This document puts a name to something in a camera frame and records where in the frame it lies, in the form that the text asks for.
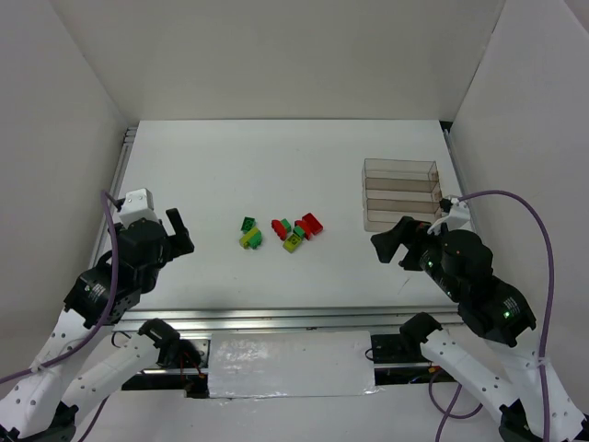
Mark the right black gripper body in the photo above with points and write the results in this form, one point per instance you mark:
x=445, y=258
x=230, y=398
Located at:
x=411, y=244

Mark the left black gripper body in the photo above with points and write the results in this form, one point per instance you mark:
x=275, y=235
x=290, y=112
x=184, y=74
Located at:
x=170, y=244

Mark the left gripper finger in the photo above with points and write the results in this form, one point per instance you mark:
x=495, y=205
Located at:
x=176, y=222
x=181, y=244

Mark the yellow lego brick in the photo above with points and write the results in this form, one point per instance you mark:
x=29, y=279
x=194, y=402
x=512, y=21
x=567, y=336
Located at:
x=244, y=239

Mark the dark green lego brick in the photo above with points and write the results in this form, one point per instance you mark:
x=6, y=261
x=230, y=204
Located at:
x=247, y=224

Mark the green rounded lego brick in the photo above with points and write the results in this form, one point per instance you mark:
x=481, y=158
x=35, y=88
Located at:
x=255, y=240

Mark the red rectangular lego brick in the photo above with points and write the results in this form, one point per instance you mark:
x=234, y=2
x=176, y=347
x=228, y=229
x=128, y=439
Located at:
x=310, y=224

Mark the yellow-green sloped lego brick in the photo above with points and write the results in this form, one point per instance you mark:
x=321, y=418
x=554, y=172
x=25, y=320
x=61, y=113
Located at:
x=292, y=243

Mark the red rounded lego brick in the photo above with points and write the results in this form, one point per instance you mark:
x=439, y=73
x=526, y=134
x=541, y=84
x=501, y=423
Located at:
x=280, y=229

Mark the small green lego brick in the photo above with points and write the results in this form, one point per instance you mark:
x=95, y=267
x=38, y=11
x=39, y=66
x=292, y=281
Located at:
x=286, y=225

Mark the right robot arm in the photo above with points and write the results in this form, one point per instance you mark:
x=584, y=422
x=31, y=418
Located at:
x=528, y=402

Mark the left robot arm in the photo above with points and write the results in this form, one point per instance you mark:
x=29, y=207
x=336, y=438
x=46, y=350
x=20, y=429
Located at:
x=55, y=395

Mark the clear compartment container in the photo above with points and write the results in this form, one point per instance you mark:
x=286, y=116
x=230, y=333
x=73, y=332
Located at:
x=395, y=188

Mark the silver foil panel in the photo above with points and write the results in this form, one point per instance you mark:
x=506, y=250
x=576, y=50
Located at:
x=298, y=364

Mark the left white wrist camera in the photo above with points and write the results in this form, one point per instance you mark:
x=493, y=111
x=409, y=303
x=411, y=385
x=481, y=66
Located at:
x=137, y=205

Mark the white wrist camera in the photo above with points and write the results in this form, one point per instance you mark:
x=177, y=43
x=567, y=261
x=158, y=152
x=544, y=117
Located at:
x=456, y=214
x=137, y=205

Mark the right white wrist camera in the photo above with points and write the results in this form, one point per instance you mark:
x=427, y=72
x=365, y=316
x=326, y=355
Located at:
x=456, y=214

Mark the aluminium front rail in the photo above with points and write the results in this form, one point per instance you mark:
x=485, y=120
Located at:
x=282, y=320

